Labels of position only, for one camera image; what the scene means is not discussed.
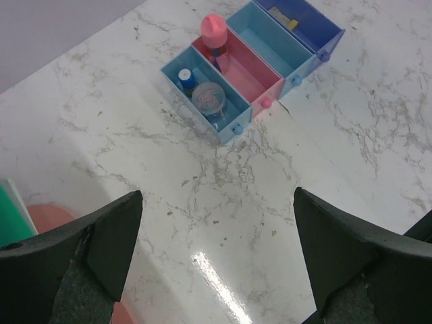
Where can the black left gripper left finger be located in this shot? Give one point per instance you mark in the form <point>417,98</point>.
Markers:
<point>74,273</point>

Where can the purple drawer box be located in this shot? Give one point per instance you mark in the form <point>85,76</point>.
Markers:
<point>315,30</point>

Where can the pink drawer box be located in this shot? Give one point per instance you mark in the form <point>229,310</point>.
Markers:
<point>248,73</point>

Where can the pink tiered shelf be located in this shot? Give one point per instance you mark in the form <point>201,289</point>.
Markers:
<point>46,217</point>

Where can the clear small measuring cup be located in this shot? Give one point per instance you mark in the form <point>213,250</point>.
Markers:
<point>209,98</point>

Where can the pink capped clear bottle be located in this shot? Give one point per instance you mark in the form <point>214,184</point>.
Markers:
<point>214,34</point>

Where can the light blue drawer box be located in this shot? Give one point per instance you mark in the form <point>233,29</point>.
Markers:
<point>236,115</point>

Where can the white eraser stick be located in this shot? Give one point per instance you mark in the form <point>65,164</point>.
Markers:
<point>279,15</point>

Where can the small yellow eraser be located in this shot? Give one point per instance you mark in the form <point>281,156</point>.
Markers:
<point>292,25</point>

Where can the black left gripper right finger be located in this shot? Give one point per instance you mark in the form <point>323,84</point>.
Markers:
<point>360,272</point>

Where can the green folder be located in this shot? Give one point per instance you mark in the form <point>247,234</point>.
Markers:
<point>16,223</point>

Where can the teal blue drawer box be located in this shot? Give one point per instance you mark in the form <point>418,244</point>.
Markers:
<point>274,44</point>

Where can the blue glue stick grey cap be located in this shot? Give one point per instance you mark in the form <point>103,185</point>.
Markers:
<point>188,81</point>

